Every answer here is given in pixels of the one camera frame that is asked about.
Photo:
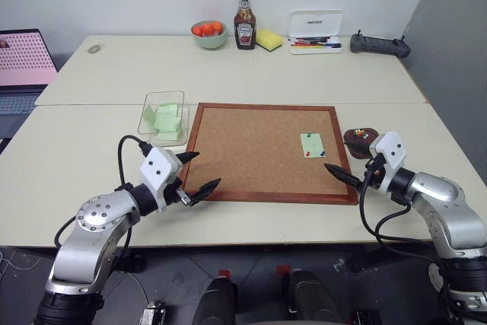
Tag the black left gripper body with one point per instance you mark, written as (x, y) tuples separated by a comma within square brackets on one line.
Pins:
[(174, 192)]

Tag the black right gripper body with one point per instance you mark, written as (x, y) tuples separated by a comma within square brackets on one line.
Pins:
[(374, 173)]

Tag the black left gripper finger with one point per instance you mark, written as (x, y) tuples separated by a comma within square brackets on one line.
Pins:
[(188, 157), (205, 190)]

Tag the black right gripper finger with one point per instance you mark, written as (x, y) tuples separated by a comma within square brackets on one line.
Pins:
[(348, 181), (340, 173)]

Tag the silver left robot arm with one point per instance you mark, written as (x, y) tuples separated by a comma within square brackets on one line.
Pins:
[(95, 226)]

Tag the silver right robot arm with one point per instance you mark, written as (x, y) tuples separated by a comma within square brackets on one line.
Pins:
[(445, 207)]

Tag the colourful small items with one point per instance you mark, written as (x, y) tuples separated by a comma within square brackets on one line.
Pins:
[(360, 133)]

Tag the wood framed cork board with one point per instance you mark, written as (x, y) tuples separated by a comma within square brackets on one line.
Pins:
[(258, 150)]

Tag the brown wooden pin dish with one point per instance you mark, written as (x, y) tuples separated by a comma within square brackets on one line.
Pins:
[(355, 146)]

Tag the clear plastic container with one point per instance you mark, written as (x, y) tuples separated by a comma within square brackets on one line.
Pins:
[(150, 136)]

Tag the red tab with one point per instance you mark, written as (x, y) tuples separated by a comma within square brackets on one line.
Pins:
[(224, 273)]

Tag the dark rounded shape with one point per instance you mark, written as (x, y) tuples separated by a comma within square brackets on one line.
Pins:
[(312, 298), (215, 302)]

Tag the pale green bowl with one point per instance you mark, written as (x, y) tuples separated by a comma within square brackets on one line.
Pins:
[(209, 41)]

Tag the small orange fruit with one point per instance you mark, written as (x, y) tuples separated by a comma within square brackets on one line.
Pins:
[(217, 26), (208, 28), (198, 30)]

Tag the black remote controller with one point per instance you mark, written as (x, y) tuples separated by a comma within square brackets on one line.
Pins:
[(376, 45)]

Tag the black marker pen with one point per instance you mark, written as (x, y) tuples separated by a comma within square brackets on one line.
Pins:
[(312, 40)]

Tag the yellow sponge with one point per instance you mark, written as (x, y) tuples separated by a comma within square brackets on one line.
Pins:
[(268, 39)]

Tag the ketchup bottle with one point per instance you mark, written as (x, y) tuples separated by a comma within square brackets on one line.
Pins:
[(245, 24)]

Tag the white open marker case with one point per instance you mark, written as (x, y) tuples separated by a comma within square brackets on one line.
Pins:
[(316, 28)]

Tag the laptop with pink screen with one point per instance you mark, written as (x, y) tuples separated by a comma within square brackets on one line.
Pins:
[(23, 70)]

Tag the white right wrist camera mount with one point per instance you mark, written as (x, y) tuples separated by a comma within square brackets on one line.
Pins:
[(392, 150)]

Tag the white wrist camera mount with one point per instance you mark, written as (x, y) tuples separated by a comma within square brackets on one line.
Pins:
[(392, 150), (158, 167)]

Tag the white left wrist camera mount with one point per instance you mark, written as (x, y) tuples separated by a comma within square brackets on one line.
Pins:
[(158, 167)]

